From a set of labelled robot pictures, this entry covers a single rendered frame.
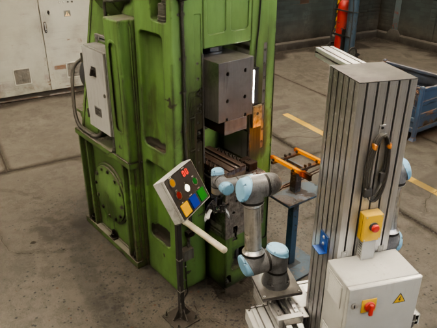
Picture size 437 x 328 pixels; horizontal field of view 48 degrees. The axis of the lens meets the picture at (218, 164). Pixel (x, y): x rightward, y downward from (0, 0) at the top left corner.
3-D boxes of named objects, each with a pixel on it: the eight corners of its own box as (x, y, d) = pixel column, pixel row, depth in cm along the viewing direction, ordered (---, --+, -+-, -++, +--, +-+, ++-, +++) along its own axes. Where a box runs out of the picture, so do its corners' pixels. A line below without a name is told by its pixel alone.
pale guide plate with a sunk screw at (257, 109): (261, 125, 369) (262, 103, 361) (252, 128, 364) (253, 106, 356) (259, 124, 371) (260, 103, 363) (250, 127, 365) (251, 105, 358)
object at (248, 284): (281, 280, 393) (281, 279, 392) (224, 313, 360) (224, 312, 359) (247, 256, 420) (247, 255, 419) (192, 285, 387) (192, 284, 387)
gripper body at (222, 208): (213, 215, 290) (213, 197, 285) (209, 207, 297) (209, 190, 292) (225, 213, 292) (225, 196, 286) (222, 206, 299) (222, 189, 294)
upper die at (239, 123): (246, 128, 342) (247, 115, 338) (224, 135, 331) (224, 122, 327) (209, 111, 371) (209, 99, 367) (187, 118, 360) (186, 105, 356)
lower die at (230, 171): (245, 174, 358) (246, 163, 354) (224, 182, 347) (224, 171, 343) (209, 154, 387) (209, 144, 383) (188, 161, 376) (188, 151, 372)
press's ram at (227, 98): (261, 110, 346) (263, 53, 328) (218, 123, 324) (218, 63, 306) (223, 95, 375) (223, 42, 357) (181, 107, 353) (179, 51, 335)
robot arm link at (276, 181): (289, 168, 241) (249, 170, 287) (269, 172, 237) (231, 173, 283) (293, 192, 241) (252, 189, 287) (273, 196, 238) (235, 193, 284)
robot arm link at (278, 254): (292, 271, 260) (293, 249, 254) (269, 277, 255) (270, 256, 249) (281, 258, 270) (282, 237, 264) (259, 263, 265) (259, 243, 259)
